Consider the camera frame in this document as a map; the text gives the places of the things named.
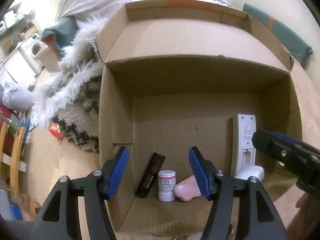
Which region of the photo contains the pink heart-shaped case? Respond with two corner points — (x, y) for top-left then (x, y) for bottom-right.
(173, 175), (201, 202)

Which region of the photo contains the white remote control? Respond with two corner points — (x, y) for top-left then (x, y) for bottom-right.
(231, 114), (256, 177)

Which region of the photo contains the white charger adapter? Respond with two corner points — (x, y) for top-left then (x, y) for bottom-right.
(235, 165), (265, 181)

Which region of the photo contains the black rectangular lighter box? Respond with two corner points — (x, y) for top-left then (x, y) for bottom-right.
(136, 152), (165, 198)

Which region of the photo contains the white pill bottle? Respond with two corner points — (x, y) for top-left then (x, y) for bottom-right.
(158, 170), (176, 202)

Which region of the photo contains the red gift box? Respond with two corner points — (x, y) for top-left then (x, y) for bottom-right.
(49, 123), (64, 140)

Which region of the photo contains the wooden chair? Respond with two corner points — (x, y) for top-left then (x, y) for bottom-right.
(1, 121), (25, 198)

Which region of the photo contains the fluffy black-white patterned blanket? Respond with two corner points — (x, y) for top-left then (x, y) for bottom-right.
(33, 18), (106, 153)

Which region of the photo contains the teal cushion with orange stripe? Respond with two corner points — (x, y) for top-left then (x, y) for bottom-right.
(243, 3), (313, 68)

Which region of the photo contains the grey stuffed bag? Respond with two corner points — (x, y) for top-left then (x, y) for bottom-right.
(2, 82), (35, 113)

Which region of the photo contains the open cardboard box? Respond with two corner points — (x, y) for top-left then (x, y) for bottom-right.
(96, 0), (302, 237)

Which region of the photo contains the white washing machine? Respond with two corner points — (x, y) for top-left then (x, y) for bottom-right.
(18, 32), (44, 75)

